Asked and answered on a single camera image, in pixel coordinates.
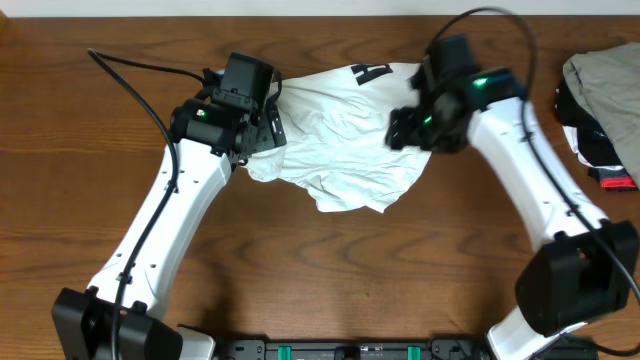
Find white t-shirt black print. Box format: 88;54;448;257
246;63;431;213

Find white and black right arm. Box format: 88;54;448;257
386;65;639;359

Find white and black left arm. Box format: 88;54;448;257
52;98;286;359

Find black red folded garment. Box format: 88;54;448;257
554;80;639;192

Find grey folded garment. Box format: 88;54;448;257
563;43;639;181

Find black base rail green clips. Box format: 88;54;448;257
213;339;491;360

